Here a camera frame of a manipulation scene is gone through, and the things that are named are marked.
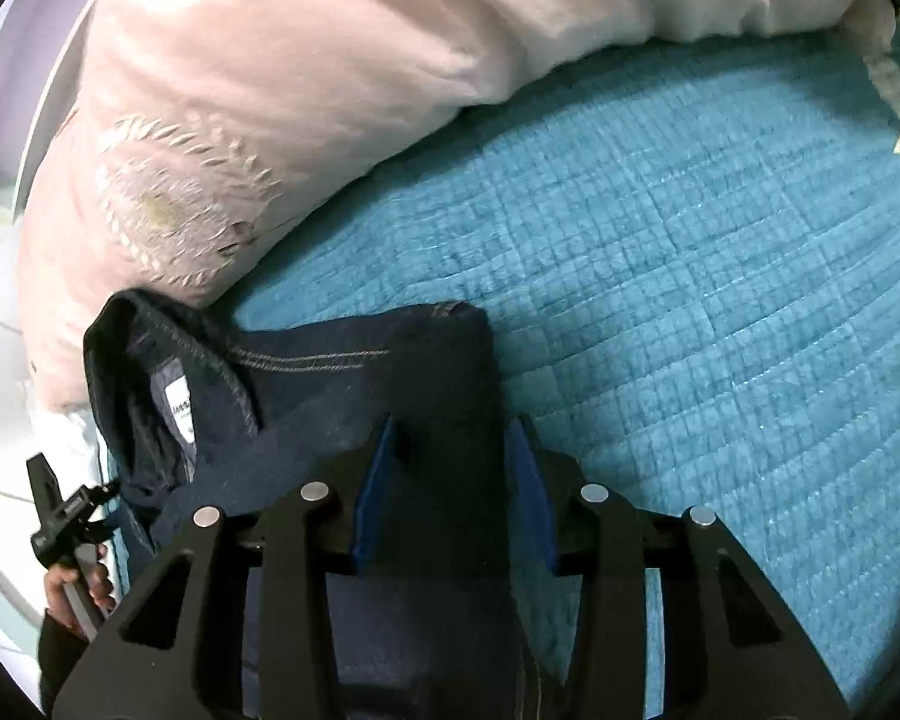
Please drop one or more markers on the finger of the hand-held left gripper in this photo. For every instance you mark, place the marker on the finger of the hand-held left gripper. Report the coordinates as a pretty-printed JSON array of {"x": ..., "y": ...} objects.
[
  {"x": 96, "y": 496},
  {"x": 41, "y": 484}
]

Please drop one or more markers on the dark blue jeans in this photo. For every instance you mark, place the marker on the dark blue jeans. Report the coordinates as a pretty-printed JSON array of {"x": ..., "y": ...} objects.
[{"x": 360, "y": 382}]

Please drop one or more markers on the person's left forearm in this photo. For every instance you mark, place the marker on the person's left forearm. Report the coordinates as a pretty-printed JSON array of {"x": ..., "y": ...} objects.
[{"x": 60, "y": 660}]

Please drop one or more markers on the teal quilted bed mat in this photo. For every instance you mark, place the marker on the teal quilted bed mat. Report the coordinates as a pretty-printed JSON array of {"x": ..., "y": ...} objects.
[{"x": 682, "y": 277}]

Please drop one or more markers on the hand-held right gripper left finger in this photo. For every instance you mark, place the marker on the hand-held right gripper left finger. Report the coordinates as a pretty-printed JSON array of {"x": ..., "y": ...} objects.
[{"x": 373, "y": 480}]

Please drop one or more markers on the person's left hand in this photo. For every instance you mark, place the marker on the person's left hand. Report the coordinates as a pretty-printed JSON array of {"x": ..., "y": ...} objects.
[{"x": 97, "y": 589}]

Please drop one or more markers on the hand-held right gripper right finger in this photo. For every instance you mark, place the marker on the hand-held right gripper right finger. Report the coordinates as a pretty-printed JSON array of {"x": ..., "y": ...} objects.
[{"x": 531, "y": 480}]

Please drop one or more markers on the pink embroidered duvet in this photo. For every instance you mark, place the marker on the pink embroidered duvet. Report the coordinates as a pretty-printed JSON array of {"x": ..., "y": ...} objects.
[{"x": 307, "y": 90}]

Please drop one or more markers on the lavender shelf unit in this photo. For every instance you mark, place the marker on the lavender shelf unit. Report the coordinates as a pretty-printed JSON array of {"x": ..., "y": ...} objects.
[{"x": 15, "y": 90}]

